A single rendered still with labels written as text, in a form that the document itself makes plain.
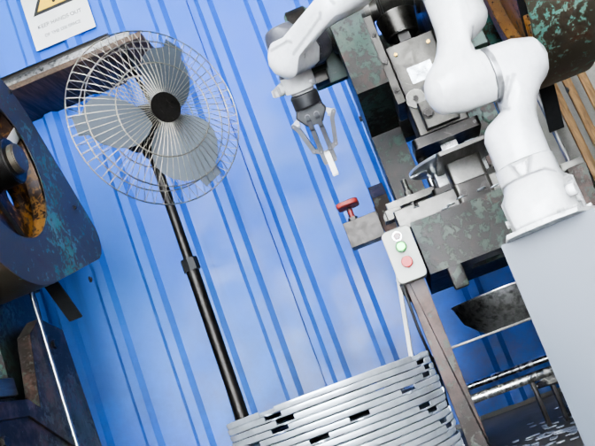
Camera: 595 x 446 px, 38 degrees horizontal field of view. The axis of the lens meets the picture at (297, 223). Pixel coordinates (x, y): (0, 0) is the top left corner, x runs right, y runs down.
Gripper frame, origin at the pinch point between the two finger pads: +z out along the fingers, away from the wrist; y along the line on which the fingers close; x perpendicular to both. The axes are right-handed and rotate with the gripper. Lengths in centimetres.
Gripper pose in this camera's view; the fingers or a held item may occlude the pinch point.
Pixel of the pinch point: (331, 162)
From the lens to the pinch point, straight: 233.8
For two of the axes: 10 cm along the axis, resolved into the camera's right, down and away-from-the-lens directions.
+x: 0.2, -2.5, 9.7
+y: 9.3, -3.6, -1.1
